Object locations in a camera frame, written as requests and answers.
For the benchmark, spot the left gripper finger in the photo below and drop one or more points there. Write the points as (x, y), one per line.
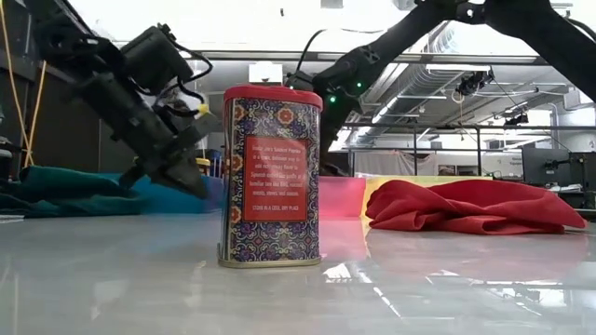
(184, 163)
(137, 174)

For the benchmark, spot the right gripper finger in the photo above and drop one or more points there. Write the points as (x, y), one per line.
(328, 137)

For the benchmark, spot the yellow-lid glass spice jar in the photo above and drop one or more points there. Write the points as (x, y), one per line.
(203, 166)

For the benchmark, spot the red-lid patterned spice tin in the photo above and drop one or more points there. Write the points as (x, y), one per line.
(274, 186)

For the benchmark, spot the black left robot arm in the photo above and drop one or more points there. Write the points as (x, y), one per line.
(60, 42)

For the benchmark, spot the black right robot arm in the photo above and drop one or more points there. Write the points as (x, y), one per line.
(400, 37)

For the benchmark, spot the blue plastic bin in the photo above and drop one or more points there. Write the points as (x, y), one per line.
(167, 200)

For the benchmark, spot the pink plastic bin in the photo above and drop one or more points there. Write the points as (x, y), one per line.
(342, 197)

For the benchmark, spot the yellow plastic bin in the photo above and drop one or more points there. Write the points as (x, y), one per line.
(369, 186)

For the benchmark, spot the teal cloth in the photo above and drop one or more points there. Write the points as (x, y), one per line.
(70, 191)

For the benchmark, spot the grey curtain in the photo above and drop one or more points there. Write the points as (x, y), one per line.
(396, 163)

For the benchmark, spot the white ceiling box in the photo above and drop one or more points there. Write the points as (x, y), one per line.
(265, 73)

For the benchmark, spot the glossy white table mat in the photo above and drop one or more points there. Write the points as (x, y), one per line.
(139, 288)

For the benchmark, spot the black hanging ceiling device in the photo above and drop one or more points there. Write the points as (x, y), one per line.
(472, 84)

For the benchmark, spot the black metal railing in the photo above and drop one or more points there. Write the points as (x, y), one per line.
(478, 149)

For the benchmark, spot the red cloth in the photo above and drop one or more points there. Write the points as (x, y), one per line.
(465, 209)

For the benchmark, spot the black computer monitor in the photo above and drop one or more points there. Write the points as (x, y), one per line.
(535, 163)
(584, 167)

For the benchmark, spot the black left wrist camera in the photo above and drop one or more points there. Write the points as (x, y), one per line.
(158, 58)

